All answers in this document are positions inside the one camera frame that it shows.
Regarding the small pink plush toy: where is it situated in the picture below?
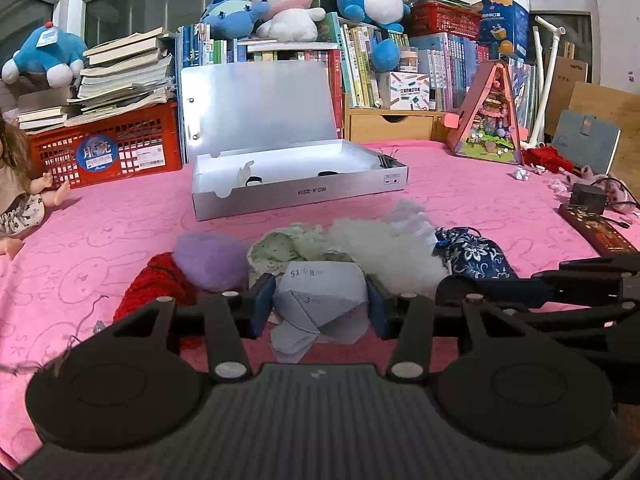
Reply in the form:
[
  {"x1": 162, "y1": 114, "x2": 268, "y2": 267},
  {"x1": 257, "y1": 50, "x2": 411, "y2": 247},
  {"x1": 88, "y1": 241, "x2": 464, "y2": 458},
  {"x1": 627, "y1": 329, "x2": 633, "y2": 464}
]
[{"x1": 565, "y1": 165, "x2": 640, "y2": 213}]

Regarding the brown cardboard box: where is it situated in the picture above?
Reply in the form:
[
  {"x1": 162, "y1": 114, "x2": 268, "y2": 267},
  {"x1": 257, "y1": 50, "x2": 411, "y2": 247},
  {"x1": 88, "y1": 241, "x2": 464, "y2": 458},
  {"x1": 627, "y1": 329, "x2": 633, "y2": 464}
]
[{"x1": 550, "y1": 55, "x2": 590, "y2": 126}]

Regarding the blue floral drawstring pouch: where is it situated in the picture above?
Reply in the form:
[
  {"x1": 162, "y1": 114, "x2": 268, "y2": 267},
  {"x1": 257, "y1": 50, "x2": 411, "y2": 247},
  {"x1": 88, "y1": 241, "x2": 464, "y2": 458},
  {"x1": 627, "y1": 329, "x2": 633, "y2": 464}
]
[{"x1": 434, "y1": 226, "x2": 518, "y2": 281}]

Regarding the purple fluffy pompom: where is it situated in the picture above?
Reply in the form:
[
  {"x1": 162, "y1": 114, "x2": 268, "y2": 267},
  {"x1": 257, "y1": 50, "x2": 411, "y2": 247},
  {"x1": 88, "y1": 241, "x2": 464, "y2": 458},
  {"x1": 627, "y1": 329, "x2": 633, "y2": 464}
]
[{"x1": 172, "y1": 232, "x2": 251, "y2": 293}]

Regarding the red knitted cloth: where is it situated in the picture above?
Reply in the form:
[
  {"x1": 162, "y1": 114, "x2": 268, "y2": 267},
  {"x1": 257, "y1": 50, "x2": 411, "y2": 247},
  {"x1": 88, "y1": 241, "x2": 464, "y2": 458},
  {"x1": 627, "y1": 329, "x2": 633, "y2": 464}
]
[{"x1": 114, "y1": 254, "x2": 200, "y2": 323}]

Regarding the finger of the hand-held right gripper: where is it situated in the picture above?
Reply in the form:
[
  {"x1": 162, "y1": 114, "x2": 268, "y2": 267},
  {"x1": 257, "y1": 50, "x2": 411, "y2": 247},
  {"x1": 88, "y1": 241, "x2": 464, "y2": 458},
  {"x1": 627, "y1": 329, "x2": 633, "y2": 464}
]
[
  {"x1": 531, "y1": 256, "x2": 640, "y2": 286},
  {"x1": 435, "y1": 275, "x2": 626, "y2": 312}
]

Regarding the green floral cloth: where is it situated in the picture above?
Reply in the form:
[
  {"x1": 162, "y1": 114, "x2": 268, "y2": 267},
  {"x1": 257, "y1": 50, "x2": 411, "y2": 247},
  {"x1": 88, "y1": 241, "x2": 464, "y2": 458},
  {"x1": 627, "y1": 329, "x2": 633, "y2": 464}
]
[{"x1": 246, "y1": 225, "x2": 358, "y2": 288}]

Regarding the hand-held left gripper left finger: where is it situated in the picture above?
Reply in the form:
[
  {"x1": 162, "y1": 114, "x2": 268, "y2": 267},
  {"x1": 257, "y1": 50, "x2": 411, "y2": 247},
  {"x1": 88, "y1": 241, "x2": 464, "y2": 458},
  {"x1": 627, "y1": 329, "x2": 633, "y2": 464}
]
[{"x1": 75, "y1": 275, "x2": 277, "y2": 383}]

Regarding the wooden drawer box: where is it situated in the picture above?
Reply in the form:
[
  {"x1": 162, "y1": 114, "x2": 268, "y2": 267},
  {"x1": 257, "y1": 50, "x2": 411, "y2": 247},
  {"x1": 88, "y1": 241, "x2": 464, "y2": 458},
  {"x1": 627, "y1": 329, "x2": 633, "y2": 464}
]
[{"x1": 344, "y1": 107, "x2": 451, "y2": 143}]

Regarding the white plastic pipe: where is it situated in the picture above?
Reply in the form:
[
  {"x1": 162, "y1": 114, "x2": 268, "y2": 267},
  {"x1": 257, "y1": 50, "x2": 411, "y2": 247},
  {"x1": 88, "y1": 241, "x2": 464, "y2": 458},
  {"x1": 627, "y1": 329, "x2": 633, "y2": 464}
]
[{"x1": 526, "y1": 15, "x2": 568, "y2": 147}]

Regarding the red plastic crate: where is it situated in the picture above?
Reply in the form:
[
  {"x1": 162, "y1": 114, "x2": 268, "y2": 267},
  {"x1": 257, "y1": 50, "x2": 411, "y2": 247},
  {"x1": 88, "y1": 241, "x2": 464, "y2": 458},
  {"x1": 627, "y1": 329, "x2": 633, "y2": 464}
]
[{"x1": 27, "y1": 102, "x2": 183, "y2": 190}]

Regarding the wooden board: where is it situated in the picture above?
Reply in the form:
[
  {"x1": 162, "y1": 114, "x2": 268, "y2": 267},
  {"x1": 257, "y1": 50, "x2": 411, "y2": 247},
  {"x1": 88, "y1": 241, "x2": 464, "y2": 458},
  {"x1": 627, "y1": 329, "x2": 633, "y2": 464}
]
[{"x1": 545, "y1": 81, "x2": 640, "y2": 196}]

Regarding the black power adapter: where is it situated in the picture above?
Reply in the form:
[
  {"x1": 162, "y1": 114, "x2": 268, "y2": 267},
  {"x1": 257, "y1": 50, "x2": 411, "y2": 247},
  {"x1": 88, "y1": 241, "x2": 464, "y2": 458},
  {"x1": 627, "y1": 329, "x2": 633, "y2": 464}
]
[{"x1": 570, "y1": 182, "x2": 608, "y2": 215}]

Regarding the red yarn bundle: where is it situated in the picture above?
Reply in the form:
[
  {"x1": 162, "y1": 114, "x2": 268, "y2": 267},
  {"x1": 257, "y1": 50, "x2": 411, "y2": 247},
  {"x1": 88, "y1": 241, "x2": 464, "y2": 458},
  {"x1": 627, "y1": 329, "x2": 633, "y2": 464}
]
[{"x1": 521, "y1": 144, "x2": 576, "y2": 175}]

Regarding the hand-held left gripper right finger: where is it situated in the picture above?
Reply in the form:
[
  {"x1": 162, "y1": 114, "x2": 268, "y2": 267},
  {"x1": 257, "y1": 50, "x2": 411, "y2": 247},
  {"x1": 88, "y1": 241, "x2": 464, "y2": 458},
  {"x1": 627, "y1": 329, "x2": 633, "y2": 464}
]
[{"x1": 365, "y1": 275, "x2": 566, "y2": 383}]

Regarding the blue carton box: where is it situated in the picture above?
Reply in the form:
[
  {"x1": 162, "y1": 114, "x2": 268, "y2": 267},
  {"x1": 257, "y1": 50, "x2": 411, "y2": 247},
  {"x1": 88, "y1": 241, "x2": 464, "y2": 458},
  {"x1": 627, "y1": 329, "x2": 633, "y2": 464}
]
[{"x1": 479, "y1": 0, "x2": 531, "y2": 60}]

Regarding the grey file box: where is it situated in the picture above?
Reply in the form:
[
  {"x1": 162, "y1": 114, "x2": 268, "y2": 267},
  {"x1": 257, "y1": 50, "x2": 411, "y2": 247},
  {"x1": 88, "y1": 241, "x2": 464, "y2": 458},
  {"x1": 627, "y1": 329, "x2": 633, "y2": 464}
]
[{"x1": 180, "y1": 60, "x2": 408, "y2": 222}]

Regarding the brown haired baby doll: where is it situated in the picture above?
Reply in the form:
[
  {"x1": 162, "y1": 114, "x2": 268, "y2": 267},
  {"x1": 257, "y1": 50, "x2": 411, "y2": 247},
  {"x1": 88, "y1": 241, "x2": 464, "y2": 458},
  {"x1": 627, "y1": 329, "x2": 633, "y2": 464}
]
[{"x1": 0, "y1": 117, "x2": 71, "y2": 261}]

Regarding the large blue round plush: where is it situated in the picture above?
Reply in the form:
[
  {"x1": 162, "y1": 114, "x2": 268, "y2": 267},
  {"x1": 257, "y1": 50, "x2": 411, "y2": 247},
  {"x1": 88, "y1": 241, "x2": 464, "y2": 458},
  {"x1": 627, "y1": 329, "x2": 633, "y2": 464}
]
[{"x1": 335, "y1": 0, "x2": 412, "y2": 75}]

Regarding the row of upright books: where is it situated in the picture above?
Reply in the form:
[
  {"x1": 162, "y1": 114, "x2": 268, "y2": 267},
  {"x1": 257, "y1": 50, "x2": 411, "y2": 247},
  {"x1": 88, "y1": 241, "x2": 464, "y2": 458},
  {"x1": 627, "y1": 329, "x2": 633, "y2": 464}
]
[{"x1": 175, "y1": 12, "x2": 538, "y2": 128}]

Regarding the pink bunny print blanket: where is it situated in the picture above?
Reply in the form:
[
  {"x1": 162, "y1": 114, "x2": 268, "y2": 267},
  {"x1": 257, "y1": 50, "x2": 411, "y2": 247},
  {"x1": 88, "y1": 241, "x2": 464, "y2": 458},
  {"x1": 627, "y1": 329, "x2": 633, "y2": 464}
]
[{"x1": 0, "y1": 139, "x2": 640, "y2": 471}]

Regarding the blue white elephant plush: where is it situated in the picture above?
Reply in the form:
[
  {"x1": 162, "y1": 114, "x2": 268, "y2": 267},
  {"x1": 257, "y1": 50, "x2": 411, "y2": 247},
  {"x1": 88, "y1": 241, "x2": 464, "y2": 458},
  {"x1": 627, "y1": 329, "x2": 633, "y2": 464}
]
[{"x1": 1, "y1": 21, "x2": 90, "y2": 86}]

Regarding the white pink frilly cloth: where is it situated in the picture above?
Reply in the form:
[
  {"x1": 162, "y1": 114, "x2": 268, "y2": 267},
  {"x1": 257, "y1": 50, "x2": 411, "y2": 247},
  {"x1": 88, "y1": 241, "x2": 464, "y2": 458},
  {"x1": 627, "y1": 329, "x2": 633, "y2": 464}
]
[{"x1": 389, "y1": 199, "x2": 437, "y2": 248}]

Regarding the red plastic basket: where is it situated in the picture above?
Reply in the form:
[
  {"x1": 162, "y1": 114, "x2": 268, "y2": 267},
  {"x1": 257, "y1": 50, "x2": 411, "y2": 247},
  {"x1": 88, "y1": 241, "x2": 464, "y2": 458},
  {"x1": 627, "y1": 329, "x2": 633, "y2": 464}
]
[{"x1": 409, "y1": 1, "x2": 483, "y2": 38}]

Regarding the white fluffy fur ball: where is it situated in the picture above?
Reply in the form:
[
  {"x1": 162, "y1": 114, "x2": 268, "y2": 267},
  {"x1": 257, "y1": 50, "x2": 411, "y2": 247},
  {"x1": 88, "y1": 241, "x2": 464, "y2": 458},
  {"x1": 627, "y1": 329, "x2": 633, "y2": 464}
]
[{"x1": 325, "y1": 217, "x2": 451, "y2": 296}]

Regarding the stack of books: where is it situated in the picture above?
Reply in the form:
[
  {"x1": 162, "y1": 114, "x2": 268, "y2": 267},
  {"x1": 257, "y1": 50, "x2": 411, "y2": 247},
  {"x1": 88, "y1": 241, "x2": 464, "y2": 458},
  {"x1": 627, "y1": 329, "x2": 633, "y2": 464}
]
[{"x1": 17, "y1": 27, "x2": 176, "y2": 133}]

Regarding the pink triangular miniature house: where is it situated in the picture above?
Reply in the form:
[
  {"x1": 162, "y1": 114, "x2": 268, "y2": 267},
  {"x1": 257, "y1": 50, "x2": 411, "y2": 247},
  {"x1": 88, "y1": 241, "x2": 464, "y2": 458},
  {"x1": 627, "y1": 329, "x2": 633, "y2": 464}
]
[{"x1": 444, "y1": 59, "x2": 526, "y2": 167}]

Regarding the grey tablet case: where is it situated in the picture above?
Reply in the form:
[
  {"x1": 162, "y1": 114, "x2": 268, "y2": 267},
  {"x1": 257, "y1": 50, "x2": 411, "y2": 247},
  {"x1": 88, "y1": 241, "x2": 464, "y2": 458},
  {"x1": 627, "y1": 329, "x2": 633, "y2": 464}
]
[{"x1": 551, "y1": 109, "x2": 622, "y2": 177}]

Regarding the small blue plush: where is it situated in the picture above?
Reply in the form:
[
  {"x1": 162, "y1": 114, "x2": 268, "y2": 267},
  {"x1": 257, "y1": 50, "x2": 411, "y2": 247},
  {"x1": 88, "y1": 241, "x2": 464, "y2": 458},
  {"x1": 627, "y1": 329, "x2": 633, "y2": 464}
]
[{"x1": 199, "y1": 0, "x2": 273, "y2": 41}]

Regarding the white colourful patterned box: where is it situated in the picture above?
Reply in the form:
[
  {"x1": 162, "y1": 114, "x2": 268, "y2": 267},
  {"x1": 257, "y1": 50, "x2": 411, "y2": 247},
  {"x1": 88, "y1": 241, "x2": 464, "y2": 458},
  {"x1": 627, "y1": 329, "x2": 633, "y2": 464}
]
[{"x1": 377, "y1": 71, "x2": 432, "y2": 112}]

